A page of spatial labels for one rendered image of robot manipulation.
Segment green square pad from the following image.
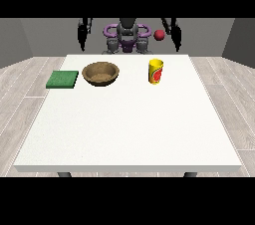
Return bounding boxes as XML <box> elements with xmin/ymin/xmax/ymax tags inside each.
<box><xmin>45</xmin><ymin>70</ymin><xmax>80</xmax><ymax>90</ymax></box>

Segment brown wooden bowl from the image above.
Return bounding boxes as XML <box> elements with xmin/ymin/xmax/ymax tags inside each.
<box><xmin>81</xmin><ymin>61</ymin><xmax>121</xmax><ymax>88</ymax></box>

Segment small red ball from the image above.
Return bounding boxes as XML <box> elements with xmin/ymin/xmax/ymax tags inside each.
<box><xmin>153</xmin><ymin>29</ymin><xmax>166</xmax><ymax>42</ymax></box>

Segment grey robot trunk purple rings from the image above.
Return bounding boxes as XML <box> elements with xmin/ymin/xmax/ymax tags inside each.
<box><xmin>102</xmin><ymin>18</ymin><xmax>153</xmax><ymax>55</ymax></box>

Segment yellow cup with melon print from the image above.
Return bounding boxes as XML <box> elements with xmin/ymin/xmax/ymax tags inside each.
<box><xmin>147</xmin><ymin>58</ymin><xmax>164</xmax><ymax>86</ymax></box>

